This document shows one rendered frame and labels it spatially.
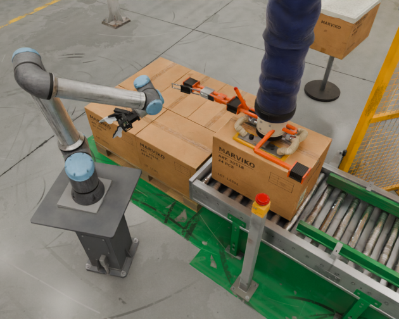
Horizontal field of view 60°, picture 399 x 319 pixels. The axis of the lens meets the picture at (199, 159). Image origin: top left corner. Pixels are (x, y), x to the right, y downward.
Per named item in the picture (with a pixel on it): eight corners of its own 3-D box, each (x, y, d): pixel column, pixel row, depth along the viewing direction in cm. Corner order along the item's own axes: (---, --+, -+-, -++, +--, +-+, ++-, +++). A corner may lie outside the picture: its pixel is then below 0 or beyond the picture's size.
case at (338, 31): (332, 24, 378) (343, -15, 349) (368, 36, 359) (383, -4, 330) (304, 45, 347) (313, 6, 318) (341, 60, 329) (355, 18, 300)
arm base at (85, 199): (99, 207, 200) (97, 197, 192) (67, 204, 200) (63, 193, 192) (108, 180, 212) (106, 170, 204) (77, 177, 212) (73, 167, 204)
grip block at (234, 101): (246, 107, 214) (246, 99, 210) (237, 115, 209) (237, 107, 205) (234, 102, 218) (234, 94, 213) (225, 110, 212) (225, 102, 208)
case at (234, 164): (316, 181, 238) (332, 138, 209) (290, 221, 216) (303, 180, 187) (242, 145, 263) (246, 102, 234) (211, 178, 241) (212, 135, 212)
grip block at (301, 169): (309, 174, 176) (311, 167, 173) (301, 185, 172) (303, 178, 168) (294, 166, 180) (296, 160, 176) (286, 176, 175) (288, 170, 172)
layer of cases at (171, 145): (259, 133, 331) (265, 99, 302) (196, 202, 277) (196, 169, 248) (163, 89, 380) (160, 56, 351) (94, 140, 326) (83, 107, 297)
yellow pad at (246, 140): (291, 154, 201) (292, 148, 197) (282, 164, 195) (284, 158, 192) (241, 130, 215) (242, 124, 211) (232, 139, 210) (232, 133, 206)
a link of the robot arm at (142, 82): (152, 83, 178) (161, 98, 188) (145, 69, 185) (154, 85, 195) (135, 91, 178) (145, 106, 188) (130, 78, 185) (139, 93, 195)
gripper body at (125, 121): (118, 125, 189) (136, 112, 190) (113, 116, 194) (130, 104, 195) (124, 133, 195) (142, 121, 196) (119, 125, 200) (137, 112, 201)
